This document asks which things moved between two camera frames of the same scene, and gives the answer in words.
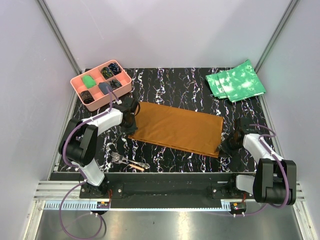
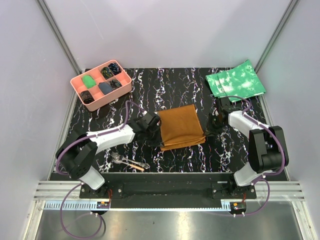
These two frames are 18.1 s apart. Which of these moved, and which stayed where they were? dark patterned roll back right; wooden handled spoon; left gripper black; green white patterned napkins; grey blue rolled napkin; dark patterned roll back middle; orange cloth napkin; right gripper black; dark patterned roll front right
Moved: orange cloth napkin; left gripper black; right gripper black
Stayed: dark patterned roll back right; wooden handled spoon; dark patterned roll front right; grey blue rolled napkin; dark patterned roll back middle; green white patterned napkins
